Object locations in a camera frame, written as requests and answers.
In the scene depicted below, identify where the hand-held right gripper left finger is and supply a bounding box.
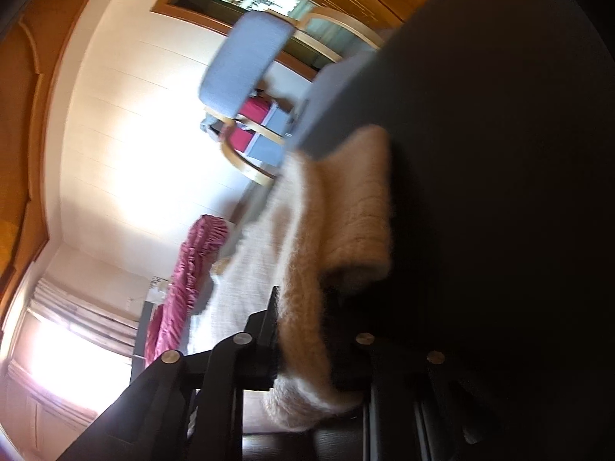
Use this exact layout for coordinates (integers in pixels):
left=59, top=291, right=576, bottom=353
left=93, top=285, right=282, bottom=461

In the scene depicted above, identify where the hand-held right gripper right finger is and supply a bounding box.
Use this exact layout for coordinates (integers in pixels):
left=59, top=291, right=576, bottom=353
left=322, top=293, right=529, bottom=461

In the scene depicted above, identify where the white knit sweater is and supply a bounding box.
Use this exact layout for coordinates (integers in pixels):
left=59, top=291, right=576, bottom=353
left=187, top=125, right=397, bottom=433

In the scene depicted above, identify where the pink ruffled bedspread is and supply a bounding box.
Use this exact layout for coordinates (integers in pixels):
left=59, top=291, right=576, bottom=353
left=144, top=214, right=230, bottom=366

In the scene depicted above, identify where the grey storage bin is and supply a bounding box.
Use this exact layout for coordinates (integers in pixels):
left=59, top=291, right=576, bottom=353
left=250, top=103, right=296, bottom=166

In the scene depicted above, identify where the red storage box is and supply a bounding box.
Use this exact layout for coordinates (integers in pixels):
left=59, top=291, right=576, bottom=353
left=226, top=97, right=272, bottom=154

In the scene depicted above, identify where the wooden chair with grey cushions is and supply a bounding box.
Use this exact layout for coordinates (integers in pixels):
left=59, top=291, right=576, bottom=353
left=198, top=7, right=390, bottom=188

